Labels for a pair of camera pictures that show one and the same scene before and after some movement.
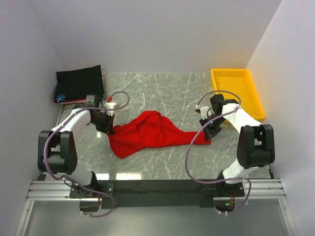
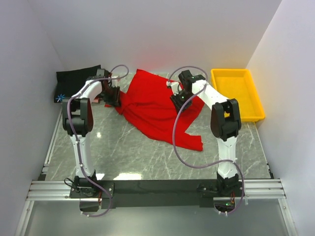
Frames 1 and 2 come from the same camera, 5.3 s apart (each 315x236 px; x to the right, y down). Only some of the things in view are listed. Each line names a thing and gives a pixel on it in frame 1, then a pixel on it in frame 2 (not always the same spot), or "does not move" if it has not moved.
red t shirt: [150, 129] → [148, 102]
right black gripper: [210, 133] → [176, 102]
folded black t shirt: [77, 84] does not move
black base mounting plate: [157, 193] does not move
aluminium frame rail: [256, 189] does not move
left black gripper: [108, 129] → [115, 100]
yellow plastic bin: [241, 82] does not move
